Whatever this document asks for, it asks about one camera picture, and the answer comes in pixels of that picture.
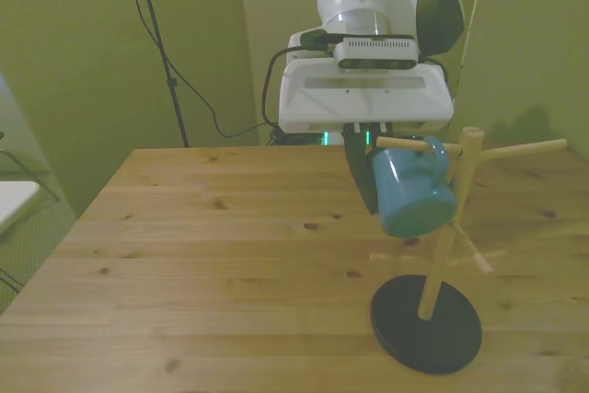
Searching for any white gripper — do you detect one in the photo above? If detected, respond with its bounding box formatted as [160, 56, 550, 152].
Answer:
[278, 32, 455, 217]

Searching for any teal enamel mug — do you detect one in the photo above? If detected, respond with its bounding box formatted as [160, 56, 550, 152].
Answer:
[371, 135, 458, 237]

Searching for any wooden mug tree stand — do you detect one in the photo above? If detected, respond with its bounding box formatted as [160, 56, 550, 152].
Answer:
[370, 126, 567, 376]

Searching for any black tripod stand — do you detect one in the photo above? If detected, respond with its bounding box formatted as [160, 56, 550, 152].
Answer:
[117, 0, 191, 149]

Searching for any white folding chair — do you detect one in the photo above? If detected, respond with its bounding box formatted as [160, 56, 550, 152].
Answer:
[0, 69, 62, 295]

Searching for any black coiled cable bundle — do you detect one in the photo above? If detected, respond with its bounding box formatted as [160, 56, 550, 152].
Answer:
[268, 128, 324, 146]

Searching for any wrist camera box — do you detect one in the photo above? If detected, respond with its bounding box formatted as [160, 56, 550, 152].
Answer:
[333, 36, 419, 71]

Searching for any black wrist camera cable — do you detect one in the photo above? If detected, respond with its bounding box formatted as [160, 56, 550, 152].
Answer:
[261, 29, 342, 137]

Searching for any thin black tripod cable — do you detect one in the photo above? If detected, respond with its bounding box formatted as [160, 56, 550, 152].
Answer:
[118, 0, 280, 139]

